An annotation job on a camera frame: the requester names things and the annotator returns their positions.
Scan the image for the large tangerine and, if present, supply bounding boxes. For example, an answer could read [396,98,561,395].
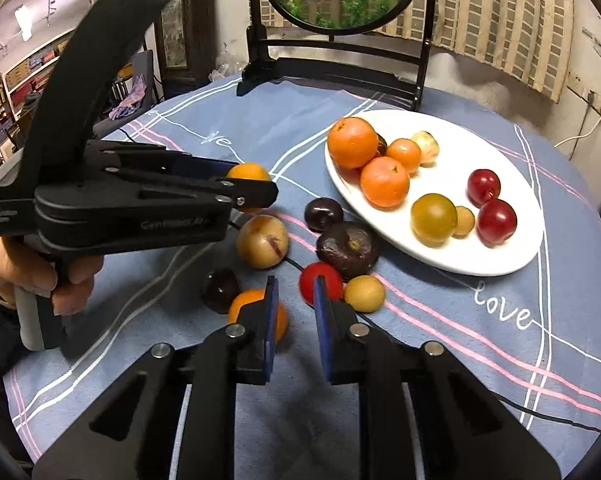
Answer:
[327,117,379,170]

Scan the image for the white ceiling lamp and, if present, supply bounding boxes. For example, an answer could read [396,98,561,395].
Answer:
[14,5,34,42]

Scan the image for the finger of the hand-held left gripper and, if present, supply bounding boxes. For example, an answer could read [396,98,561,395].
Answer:
[105,167,280,211]
[85,140,241,181]

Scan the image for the white oval plate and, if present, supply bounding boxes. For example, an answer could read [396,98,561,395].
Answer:
[324,109,546,277]

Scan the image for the dark purple plum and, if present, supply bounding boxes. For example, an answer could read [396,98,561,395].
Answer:
[304,198,344,232]
[202,268,240,314]

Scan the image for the purple cloth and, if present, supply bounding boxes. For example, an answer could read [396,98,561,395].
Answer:
[109,75,148,121]

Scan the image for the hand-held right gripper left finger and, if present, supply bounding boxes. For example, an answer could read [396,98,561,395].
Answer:
[33,276,280,480]

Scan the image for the clear plastic bag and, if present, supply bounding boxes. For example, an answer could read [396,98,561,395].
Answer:
[210,50,248,83]

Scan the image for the pale tan round fruit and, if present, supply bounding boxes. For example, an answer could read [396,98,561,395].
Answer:
[410,131,440,166]

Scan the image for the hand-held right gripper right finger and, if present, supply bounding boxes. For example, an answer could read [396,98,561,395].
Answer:
[313,276,561,480]

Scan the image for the white wall shelves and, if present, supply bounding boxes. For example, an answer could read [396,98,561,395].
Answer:
[0,35,76,161]

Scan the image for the yellow spotted loquat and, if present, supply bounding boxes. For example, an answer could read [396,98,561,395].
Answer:
[236,214,290,269]

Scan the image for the white power cable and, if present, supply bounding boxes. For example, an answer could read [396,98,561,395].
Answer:
[555,105,601,148]

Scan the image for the person's left hand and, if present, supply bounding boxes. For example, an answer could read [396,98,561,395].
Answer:
[0,235,104,317]

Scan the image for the dark wooden framed panel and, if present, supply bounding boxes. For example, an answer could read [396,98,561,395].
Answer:
[153,0,216,98]

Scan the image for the large red plum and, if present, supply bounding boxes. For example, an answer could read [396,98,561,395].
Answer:
[477,198,518,247]

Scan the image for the white wall socket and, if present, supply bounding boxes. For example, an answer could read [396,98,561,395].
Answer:
[565,72,601,131]

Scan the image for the small tangerine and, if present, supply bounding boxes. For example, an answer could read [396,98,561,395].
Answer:
[385,138,423,175]

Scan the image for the yellow round citrus fruit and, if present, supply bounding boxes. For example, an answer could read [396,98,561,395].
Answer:
[411,193,458,248]

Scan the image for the beige checked curtain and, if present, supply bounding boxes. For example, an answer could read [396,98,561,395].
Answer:
[425,0,576,103]

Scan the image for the red cherry tomato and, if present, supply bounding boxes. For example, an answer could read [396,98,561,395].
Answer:
[299,261,344,307]

